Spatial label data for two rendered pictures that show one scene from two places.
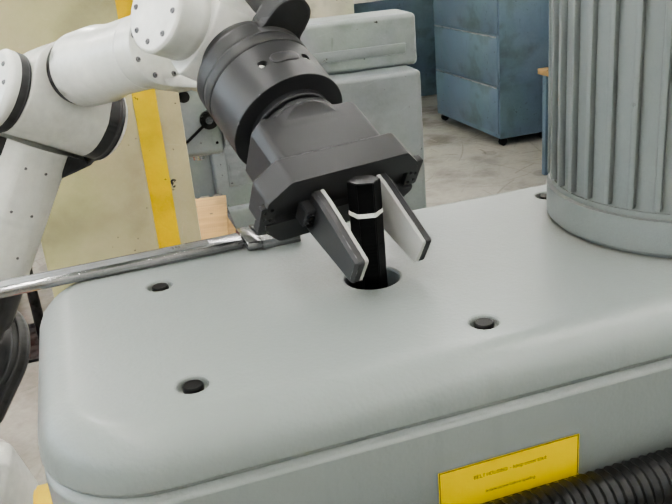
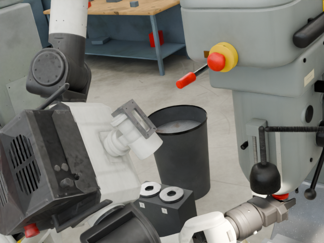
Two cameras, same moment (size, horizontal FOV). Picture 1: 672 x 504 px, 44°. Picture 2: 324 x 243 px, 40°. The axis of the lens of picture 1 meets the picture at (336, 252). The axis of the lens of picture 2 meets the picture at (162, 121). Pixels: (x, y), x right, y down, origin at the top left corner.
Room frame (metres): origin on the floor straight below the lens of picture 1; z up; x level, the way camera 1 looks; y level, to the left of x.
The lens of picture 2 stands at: (-0.23, 0.80, 2.06)
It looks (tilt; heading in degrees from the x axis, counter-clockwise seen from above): 25 degrees down; 328
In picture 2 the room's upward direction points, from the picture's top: 10 degrees counter-clockwise
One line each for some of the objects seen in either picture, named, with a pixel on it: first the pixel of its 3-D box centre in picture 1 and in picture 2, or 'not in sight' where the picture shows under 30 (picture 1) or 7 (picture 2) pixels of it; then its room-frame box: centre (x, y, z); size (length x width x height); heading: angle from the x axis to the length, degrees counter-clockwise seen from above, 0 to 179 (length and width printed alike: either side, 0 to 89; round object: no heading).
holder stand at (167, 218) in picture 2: not in sight; (164, 212); (1.00, 0.08, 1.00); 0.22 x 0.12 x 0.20; 21
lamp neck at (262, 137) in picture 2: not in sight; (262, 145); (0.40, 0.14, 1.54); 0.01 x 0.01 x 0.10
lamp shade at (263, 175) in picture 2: not in sight; (264, 175); (0.40, 0.14, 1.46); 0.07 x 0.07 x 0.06
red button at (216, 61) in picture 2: not in sight; (217, 60); (0.44, 0.22, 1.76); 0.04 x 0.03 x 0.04; 16
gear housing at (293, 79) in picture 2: not in sight; (280, 51); (0.52, -0.06, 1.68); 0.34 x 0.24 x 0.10; 106
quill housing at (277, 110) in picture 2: not in sight; (277, 129); (0.51, -0.03, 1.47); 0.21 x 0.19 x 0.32; 16
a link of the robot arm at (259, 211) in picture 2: not in sight; (256, 214); (0.52, 0.07, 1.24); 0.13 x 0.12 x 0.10; 174
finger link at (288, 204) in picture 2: not in sight; (288, 205); (0.48, -0.02, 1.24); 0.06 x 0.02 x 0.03; 84
